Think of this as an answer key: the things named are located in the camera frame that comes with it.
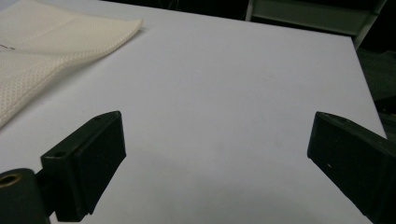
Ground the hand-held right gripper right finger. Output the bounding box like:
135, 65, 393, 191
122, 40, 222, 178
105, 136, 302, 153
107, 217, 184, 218
306, 111, 396, 224

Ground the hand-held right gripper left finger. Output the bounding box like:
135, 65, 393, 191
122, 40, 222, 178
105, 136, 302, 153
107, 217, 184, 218
40, 110, 127, 223

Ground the cream mesh cloth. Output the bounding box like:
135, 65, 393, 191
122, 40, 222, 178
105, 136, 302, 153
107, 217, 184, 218
0, 0, 144, 129

